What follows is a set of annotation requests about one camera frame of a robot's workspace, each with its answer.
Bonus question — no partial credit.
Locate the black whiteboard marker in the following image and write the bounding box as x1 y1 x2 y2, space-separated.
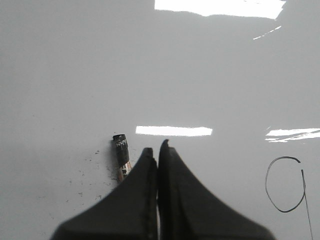
112 134 132 182

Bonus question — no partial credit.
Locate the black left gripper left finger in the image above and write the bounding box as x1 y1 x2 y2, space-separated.
52 148 158 240

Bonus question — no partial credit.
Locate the white whiteboard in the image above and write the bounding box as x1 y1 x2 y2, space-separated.
0 0 320 240

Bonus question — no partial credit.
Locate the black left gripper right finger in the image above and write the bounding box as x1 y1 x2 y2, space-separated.
158 140 274 240

